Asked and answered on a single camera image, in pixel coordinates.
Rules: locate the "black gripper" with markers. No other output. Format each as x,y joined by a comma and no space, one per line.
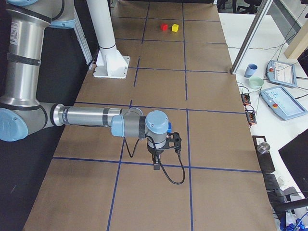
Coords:
153,150

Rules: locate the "yellow cube block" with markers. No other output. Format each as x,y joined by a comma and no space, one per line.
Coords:
175,28

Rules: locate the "red cube block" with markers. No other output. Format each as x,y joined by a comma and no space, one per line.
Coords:
164,27

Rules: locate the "blue cube block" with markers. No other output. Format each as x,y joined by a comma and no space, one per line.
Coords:
169,127

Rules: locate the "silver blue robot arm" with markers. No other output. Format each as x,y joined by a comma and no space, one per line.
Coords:
21,114

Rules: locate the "near black orange connector box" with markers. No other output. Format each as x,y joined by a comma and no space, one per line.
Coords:
251,116

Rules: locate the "black orange connector box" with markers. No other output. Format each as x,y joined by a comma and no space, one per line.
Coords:
246,99
251,116

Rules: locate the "silver metal cylinder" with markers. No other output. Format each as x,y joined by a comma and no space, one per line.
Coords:
263,148

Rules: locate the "black block stand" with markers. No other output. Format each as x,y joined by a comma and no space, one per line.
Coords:
264,157

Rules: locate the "far black orange connector box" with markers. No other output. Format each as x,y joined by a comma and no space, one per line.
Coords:
246,99

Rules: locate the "light green bowl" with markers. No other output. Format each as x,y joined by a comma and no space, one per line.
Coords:
255,82

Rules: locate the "blue plastic cup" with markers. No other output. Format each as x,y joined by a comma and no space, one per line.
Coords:
250,70

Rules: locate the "near teach pendant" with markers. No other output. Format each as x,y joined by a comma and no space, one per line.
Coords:
282,103

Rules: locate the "teach pendant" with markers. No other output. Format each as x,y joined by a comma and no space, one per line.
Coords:
282,103
281,73

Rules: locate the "far teach pendant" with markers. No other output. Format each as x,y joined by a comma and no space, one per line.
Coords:
281,73

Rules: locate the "wooden board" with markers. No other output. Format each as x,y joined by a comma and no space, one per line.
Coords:
298,44

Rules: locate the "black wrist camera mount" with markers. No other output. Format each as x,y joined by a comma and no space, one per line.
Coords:
173,141

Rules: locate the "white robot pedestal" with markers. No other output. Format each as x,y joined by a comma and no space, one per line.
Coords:
110,62

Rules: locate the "aluminium frame post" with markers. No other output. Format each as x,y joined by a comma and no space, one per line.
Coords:
264,7

